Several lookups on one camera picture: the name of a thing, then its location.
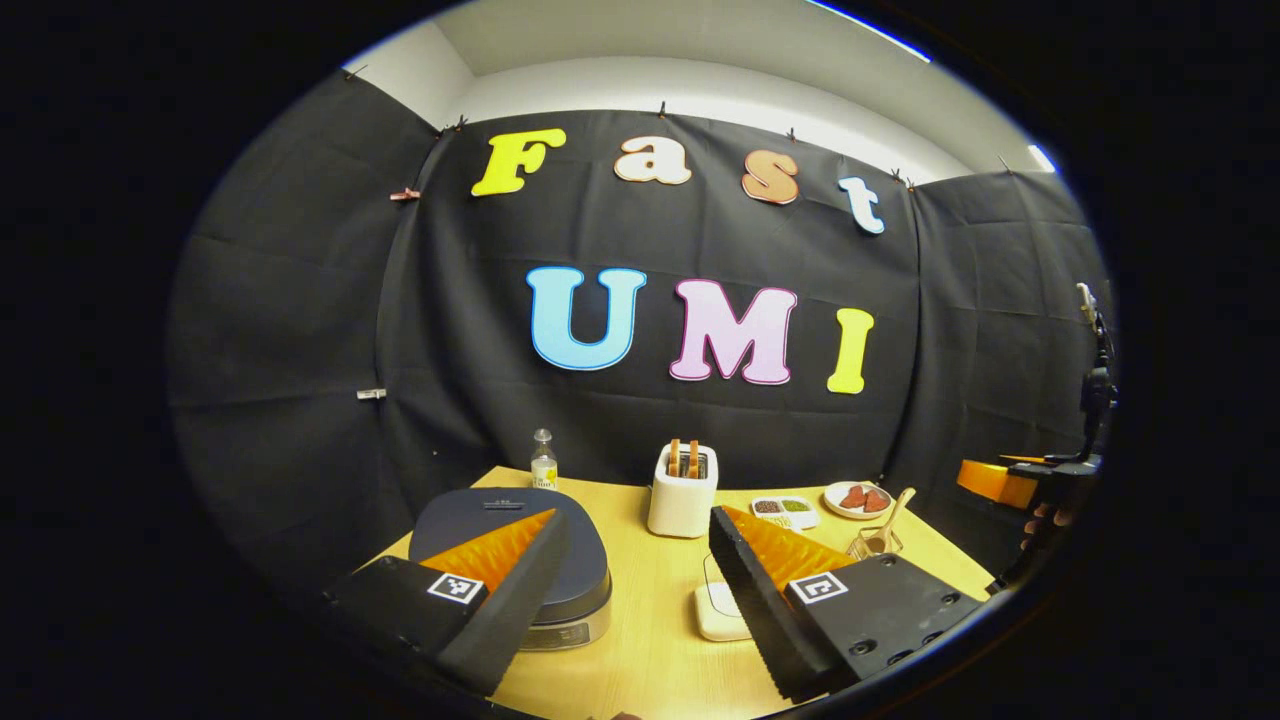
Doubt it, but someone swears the clear rice box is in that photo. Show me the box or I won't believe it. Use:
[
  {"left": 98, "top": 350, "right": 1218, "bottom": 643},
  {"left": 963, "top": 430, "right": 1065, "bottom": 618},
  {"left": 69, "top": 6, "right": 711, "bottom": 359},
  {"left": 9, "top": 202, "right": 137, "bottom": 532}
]
[{"left": 694, "top": 553, "right": 753, "bottom": 642}]

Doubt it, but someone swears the wooden spoon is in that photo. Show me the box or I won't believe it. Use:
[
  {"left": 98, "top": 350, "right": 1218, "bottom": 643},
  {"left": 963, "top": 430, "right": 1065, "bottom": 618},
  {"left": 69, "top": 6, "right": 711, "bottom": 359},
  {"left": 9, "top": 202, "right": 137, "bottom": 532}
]
[{"left": 862, "top": 487, "right": 917, "bottom": 554}]

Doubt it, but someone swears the black silver rice cooker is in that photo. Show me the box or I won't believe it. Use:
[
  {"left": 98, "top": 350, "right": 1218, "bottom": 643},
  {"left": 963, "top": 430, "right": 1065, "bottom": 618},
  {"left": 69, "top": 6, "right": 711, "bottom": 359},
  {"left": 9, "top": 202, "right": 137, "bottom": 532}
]
[{"left": 408, "top": 487, "right": 613, "bottom": 652}]

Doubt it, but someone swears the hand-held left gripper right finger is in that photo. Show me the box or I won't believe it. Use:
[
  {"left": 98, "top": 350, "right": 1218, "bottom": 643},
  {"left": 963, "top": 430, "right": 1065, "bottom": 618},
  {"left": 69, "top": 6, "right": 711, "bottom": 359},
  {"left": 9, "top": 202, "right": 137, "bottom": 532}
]
[{"left": 708, "top": 505, "right": 986, "bottom": 704}]

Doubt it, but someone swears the white round plate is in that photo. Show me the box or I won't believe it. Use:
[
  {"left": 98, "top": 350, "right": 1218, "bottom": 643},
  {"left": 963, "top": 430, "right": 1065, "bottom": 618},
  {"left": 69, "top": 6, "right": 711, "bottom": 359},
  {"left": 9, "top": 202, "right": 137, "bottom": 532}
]
[{"left": 823, "top": 481, "right": 894, "bottom": 521}]

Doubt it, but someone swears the black backdrop cloth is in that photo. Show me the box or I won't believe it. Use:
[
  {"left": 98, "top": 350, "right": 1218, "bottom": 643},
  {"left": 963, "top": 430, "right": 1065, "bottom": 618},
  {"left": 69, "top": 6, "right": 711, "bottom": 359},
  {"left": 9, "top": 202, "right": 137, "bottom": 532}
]
[{"left": 168, "top": 70, "right": 1116, "bottom": 601}]

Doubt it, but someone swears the clear chopstick holder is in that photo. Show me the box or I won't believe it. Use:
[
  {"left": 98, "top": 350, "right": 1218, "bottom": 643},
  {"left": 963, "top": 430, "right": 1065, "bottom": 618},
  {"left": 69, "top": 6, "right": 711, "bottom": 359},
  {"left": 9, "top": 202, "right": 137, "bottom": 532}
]
[{"left": 846, "top": 527, "right": 905, "bottom": 561}]

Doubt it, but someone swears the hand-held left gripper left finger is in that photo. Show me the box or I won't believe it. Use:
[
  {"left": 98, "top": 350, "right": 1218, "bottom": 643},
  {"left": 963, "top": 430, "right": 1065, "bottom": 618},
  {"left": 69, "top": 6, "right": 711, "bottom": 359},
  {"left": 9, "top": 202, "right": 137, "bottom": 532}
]
[{"left": 325, "top": 508, "right": 572, "bottom": 698}]

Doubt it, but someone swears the white toaster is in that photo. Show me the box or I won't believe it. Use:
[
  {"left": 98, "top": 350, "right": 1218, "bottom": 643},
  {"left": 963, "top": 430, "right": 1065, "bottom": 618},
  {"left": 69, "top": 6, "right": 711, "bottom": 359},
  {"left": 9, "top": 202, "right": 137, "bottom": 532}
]
[{"left": 647, "top": 443, "right": 720, "bottom": 539}]

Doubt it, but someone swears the white divided bean dish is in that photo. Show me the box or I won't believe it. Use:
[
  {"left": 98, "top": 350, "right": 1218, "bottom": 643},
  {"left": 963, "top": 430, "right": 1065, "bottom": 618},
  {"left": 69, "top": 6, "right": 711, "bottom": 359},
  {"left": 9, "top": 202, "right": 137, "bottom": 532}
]
[{"left": 750, "top": 496, "right": 821, "bottom": 531}]

